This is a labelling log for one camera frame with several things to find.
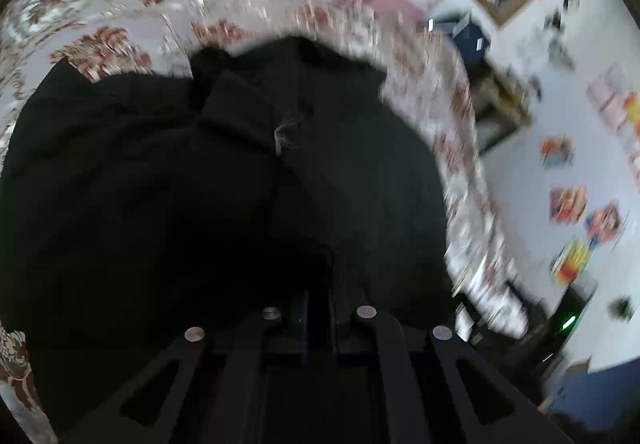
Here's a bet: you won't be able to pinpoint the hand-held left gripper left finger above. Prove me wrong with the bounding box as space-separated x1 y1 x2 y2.
60 293 315 444

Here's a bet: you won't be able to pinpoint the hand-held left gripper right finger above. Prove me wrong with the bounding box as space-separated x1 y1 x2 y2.
326 293 574 444

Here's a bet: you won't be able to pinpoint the black garment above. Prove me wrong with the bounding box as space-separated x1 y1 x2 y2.
0 36 458 430

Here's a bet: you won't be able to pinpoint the black device with green light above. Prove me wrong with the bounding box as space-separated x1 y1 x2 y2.
530 281 598 365

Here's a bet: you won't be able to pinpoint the blue cloth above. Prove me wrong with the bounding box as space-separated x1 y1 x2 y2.
537 359 640 432

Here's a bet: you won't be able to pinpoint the wooden shelf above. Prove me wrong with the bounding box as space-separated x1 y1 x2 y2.
467 58 532 155

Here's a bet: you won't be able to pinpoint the floral bed sheet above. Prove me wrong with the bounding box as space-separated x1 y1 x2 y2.
0 0 531 444

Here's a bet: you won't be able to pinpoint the orange and blue wall picture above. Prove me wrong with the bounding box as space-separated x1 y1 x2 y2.
540 136 576 169

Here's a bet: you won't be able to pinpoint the red and blue wall picture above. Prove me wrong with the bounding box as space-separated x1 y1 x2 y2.
585 203 628 249

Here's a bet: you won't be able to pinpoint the strip of wall pictures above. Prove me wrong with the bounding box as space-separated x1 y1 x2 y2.
586 64 640 159

